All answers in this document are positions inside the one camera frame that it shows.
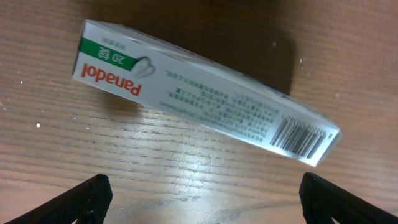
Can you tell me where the white green Panadol box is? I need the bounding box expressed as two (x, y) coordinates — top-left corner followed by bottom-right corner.
(73, 20), (343, 166)

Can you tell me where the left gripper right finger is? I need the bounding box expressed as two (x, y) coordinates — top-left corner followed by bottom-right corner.
(299, 172), (397, 224)

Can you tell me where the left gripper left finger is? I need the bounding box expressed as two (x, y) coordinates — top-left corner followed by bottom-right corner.
(6, 174), (113, 224)

